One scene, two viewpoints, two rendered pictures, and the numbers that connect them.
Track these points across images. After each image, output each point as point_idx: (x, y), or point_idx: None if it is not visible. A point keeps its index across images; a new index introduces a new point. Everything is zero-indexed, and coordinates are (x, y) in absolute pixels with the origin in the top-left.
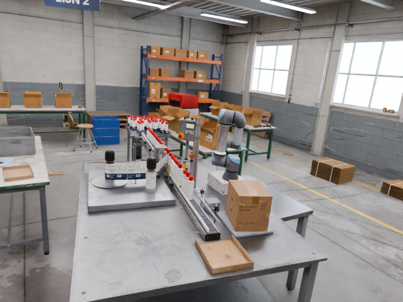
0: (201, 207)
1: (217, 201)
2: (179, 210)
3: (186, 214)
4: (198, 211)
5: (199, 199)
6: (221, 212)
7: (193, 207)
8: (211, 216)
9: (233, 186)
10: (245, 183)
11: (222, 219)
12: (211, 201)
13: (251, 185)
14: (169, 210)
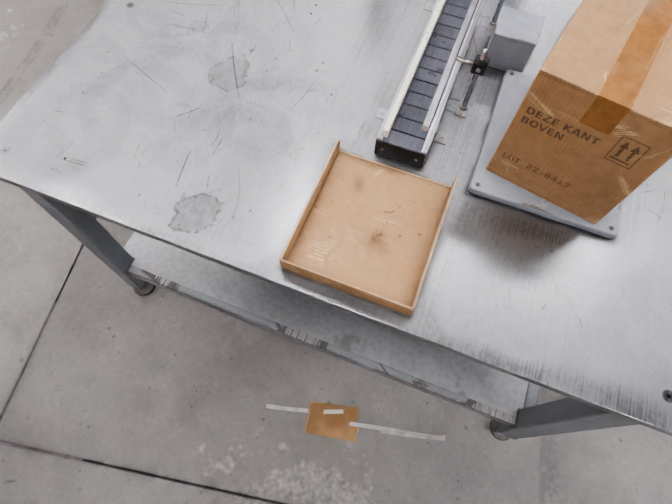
0: (471, 32)
1: (533, 34)
2: (413, 16)
3: (418, 37)
4: (446, 45)
5: (511, 0)
6: (523, 79)
7: (430, 27)
8: (483, 79)
9: (581, 7)
10: (651, 14)
11: (496, 107)
12: (513, 25)
13: (668, 35)
14: (388, 2)
